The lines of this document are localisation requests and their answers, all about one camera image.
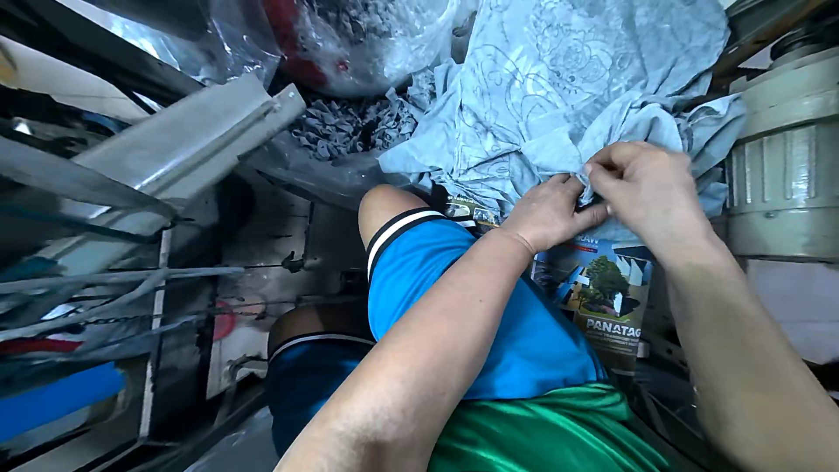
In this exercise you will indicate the person's right forearm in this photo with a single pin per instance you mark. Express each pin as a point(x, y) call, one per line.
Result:
point(740, 341)

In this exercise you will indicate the person's right thumb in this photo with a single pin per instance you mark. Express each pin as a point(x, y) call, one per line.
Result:
point(604, 180)

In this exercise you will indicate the person's left hand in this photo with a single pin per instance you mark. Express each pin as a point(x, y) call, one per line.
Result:
point(545, 212)

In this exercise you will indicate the light blue patterned cloth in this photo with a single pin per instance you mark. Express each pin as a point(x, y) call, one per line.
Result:
point(524, 98)

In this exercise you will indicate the person's right index finger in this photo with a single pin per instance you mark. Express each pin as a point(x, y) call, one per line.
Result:
point(615, 155)

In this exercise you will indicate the person's left fingers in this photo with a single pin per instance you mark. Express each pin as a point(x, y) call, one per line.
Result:
point(569, 184)

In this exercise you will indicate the red round object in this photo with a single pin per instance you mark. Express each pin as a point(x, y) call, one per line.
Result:
point(224, 320)

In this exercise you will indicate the person's left forearm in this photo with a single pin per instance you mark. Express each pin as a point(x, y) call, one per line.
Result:
point(419, 341)

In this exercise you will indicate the pile of grey fabric scraps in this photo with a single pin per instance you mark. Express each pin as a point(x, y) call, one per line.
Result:
point(357, 128)

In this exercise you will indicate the beige ribbed electric motor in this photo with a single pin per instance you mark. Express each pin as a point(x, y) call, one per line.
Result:
point(786, 164)

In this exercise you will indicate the grey metal channel bar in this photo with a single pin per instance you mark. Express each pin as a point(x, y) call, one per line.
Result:
point(177, 144)

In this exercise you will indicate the blue roll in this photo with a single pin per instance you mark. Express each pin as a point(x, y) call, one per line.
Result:
point(62, 400)

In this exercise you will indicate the person's right hand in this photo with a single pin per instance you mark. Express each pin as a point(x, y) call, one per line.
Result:
point(659, 190)

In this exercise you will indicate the printed poster with tree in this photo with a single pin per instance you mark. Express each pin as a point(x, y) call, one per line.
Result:
point(606, 288)

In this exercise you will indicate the clear plastic bag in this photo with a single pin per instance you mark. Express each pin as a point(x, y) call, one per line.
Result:
point(393, 39)

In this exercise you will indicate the dark metal machine frame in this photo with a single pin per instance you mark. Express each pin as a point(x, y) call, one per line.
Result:
point(760, 39)

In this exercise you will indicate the black metal frame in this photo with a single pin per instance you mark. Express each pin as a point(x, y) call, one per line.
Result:
point(157, 328)

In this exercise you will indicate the person's legs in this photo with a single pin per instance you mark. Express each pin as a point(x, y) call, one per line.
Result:
point(419, 275)

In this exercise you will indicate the person's left thumb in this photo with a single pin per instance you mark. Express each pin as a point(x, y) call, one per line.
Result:
point(593, 216)

